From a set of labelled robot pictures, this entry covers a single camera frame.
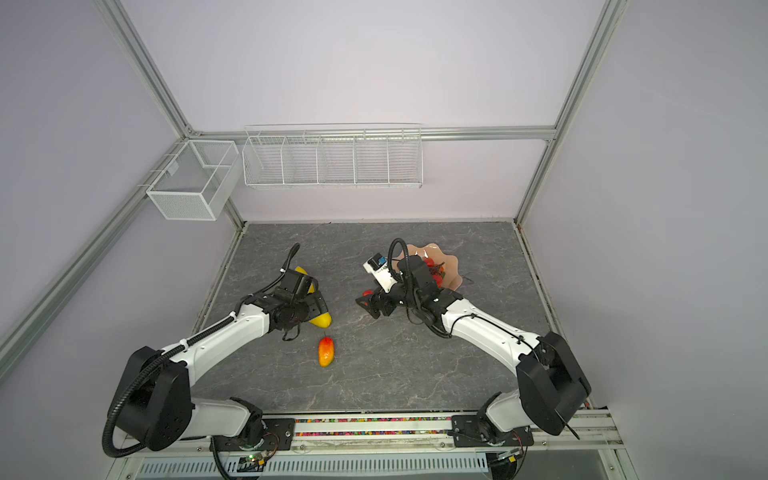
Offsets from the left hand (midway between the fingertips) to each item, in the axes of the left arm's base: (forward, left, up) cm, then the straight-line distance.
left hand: (315, 312), depth 88 cm
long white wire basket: (+46, -6, +22) cm, 51 cm away
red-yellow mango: (+9, -15, -6) cm, 18 cm away
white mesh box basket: (+40, +38, +19) cm, 58 cm away
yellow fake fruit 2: (-1, -2, -3) cm, 4 cm away
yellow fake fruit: (-3, -3, +17) cm, 18 cm away
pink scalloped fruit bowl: (+11, -43, -3) cm, 45 cm away
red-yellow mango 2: (-10, -3, -4) cm, 11 cm away
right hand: (0, -17, +10) cm, 20 cm away
